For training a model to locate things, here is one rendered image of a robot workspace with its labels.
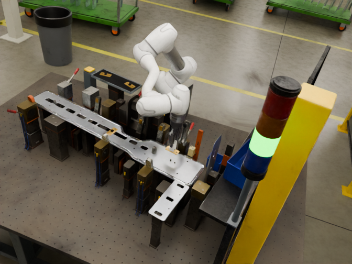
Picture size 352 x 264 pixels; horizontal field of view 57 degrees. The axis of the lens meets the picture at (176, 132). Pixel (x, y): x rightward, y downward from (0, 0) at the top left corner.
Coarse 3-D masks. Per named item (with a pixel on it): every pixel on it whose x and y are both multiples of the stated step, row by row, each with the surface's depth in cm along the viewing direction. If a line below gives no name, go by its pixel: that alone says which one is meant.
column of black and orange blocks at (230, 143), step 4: (228, 144) 194; (232, 144) 194; (228, 148) 194; (232, 148) 194; (228, 152) 196; (232, 152) 200; (224, 156) 199; (228, 156) 198; (224, 160) 201; (224, 164) 202; (220, 168) 206; (224, 168) 204; (220, 172) 208; (220, 176) 209
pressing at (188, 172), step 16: (48, 96) 243; (64, 112) 231; (80, 112) 233; (96, 128) 221; (112, 144) 212; (128, 144) 213; (144, 144) 215; (160, 144) 216; (144, 160) 203; (160, 160) 205; (176, 160) 206; (192, 160) 208; (176, 176) 196; (192, 176) 197
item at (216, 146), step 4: (220, 136) 177; (216, 140) 173; (220, 140) 181; (216, 144) 177; (216, 148) 181; (212, 152) 176; (216, 152) 186; (212, 156) 180; (212, 160) 184; (208, 164) 180; (212, 164) 189; (208, 168) 184; (212, 168) 194; (208, 172) 189; (204, 180) 189
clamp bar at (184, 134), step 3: (186, 120) 204; (186, 123) 203; (189, 123) 202; (183, 126) 202; (186, 126) 201; (189, 126) 205; (183, 129) 206; (186, 129) 206; (183, 132) 208; (186, 132) 206; (183, 135) 209; (186, 135) 207; (180, 138) 210; (183, 138) 210; (186, 138) 210; (180, 141) 211; (183, 144) 211
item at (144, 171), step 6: (144, 168) 191; (138, 174) 188; (144, 174) 188; (150, 174) 192; (138, 180) 189; (144, 180) 188; (150, 180) 196; (138, 186) 193; (144, 186) 191; (138, 192) 196; (144, 192) 196; (138, 198) 201; (144, 198) 201; (138, 204) 204; (144, 204) 204; (138, 210) 206; (144, 210) 208; (138, 216) 206
